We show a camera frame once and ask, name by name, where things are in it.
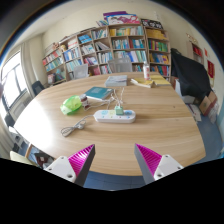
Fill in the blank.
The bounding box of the green plastic container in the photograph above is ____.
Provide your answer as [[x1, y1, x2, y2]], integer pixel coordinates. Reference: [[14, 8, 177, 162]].
[[60, 95, 82, 115]]

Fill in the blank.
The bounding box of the yellow book pile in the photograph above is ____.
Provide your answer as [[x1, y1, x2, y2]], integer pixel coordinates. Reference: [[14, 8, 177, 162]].
[[131, 75, 171, 88]]

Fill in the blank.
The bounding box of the large wooden bookshelf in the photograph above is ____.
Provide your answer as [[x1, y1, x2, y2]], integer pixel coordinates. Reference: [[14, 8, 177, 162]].
[[42, 24, 171, 82]]

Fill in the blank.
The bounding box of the white chair back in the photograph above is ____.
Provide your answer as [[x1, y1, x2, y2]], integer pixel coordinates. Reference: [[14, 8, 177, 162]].
[[73, 64, 89, 79]]

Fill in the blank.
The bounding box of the clear plastic bottle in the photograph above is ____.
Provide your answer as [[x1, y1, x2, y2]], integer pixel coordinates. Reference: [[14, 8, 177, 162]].
[[143, 61, 150, 80]]

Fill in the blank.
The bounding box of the white power strip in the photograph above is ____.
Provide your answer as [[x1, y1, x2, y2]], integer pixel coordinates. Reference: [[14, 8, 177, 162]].
[[94, 110, 136, 123]]

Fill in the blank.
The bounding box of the grey book stack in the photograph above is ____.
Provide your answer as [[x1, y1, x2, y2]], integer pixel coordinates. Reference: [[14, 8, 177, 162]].
[[105, 75, 127, 87]]

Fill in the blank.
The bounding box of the window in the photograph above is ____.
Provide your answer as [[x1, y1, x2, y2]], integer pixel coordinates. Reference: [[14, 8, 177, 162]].
[[2, 52, 27, 108]]

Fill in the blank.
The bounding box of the green white charger plug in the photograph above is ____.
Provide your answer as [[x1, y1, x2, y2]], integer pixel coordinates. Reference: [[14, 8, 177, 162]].
[[114, 106, 124, 115]]

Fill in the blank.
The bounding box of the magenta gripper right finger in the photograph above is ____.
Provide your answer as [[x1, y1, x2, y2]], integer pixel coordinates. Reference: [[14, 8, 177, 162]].
[[134, 144, 183, 184]]

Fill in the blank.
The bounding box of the teal book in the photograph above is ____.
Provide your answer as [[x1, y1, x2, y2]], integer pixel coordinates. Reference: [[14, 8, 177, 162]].
[[85, 87, 113, 100]]

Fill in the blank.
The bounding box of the white power strip cord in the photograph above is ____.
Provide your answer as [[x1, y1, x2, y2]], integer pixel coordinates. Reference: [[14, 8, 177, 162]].
[[60, 114, 96, 138]]

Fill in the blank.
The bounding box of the white charger cable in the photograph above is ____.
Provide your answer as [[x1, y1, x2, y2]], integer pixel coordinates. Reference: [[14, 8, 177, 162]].
[[87, 86, 126, 110]]

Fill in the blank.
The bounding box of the grey mesh chair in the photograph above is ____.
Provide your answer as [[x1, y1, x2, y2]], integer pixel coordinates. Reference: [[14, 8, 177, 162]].
[[108, 58, 132, 73]]

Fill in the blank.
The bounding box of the black cloth cover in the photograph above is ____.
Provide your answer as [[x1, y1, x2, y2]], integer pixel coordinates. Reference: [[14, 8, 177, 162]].
[[171, 48, 212, 100]]

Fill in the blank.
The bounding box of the cardboard box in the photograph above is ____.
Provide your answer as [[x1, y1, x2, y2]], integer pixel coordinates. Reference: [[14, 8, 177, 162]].
[[199, 91, 217, 116]]

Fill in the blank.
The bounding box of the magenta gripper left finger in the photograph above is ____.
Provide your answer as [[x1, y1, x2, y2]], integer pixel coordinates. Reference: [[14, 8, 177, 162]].
[[45, 144, 95, 186]]

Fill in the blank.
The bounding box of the dark office chair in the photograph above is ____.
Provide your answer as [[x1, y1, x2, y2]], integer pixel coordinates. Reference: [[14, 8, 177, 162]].
[[32, 81, 44, 96]]

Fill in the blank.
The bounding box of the small brown bottle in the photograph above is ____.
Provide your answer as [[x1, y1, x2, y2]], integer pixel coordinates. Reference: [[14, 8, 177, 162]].
[[80, 94, 89, 109]]

